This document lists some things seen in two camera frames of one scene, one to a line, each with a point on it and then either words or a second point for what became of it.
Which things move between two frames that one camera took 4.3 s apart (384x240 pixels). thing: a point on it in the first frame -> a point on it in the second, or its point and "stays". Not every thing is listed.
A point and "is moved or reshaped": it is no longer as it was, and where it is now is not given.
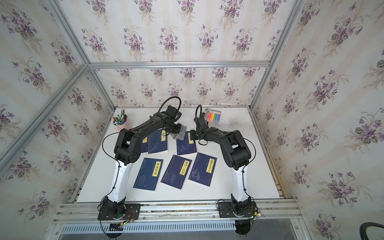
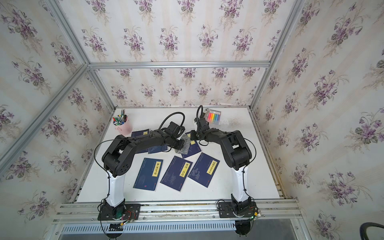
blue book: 202,169 stays
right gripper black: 192,135 stays
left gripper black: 176,130 -> 180,143
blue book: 186,146 is moved or reshaped
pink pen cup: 121,121 stays
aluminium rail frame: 285,211 stays
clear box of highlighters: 212,116 stays
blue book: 176,172 stays
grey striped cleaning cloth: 180,135 is moved or reshaped
